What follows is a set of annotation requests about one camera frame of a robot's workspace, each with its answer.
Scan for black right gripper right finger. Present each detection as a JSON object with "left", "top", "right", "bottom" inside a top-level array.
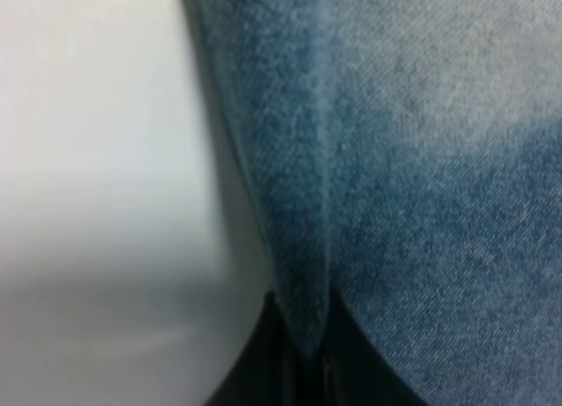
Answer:
[{"left": 322, "top": 291, "right": 422, "bottom": 406}]

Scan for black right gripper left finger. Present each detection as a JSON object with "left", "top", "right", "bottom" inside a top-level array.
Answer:
[{"left": 206, "top": 292, "right": 325, "bottom": 406}]

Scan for children's blue denim shorts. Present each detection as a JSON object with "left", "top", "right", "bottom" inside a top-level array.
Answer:
[{"left": 186, "top": 0, "right": 561, "bottom": 405}]

